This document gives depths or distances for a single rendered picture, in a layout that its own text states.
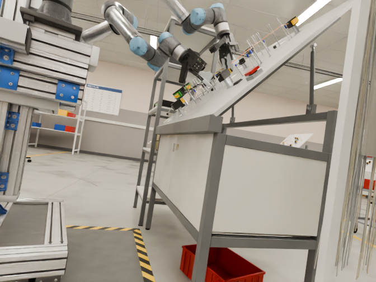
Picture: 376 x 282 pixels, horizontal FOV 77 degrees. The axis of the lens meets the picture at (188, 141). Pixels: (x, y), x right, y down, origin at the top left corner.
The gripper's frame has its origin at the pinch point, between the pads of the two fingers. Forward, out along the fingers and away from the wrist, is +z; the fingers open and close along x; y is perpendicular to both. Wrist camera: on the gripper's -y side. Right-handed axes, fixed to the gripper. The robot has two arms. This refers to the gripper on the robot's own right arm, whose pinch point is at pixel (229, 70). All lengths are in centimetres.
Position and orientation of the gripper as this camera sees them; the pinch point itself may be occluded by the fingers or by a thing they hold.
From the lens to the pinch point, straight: 133.8
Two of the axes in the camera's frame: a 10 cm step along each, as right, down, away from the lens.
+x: -4.7, 1.3, 8.7
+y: 8.5, -2.1, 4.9
